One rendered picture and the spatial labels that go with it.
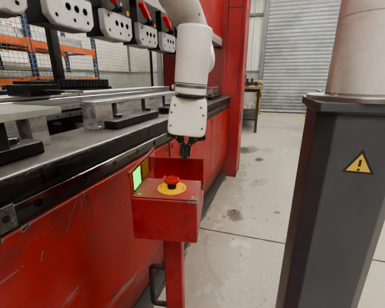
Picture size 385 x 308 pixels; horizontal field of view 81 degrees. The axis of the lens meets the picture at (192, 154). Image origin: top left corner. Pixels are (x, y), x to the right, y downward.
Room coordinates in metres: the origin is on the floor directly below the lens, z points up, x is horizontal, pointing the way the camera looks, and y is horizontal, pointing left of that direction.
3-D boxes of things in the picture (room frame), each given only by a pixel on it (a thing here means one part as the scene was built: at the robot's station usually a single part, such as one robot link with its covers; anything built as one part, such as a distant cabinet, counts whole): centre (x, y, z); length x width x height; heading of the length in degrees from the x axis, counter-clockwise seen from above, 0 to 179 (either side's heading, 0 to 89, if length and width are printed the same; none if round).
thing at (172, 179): (0.51, 0.05, 0.79); 0.04 x 0.04 x 0.04
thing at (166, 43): (1.27, 0.16, 1.26); 0.15 x 0.09 x 0.17; 160
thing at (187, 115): (0.60, 0.01, 0.95); 0.10 x 0.07 x 0.11; 83
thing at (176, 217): (0.56, 0.06, 0.75); 0.20 x 0.16 x 0.18; 173
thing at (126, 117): (0.91, 0.23, 0.89); 0.30 x 0.05 x 0.03; 160
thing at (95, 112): (1.55, 0.06, 0.92); 1.67 x 0.06 x 0.10; 160
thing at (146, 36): (1.09, 0.23, 1.26); 0.15 x 0.09 x 0.17; 160
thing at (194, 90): (0.60, 0.01, 1.01); 0.09 x 0.08 x 0.03; 83
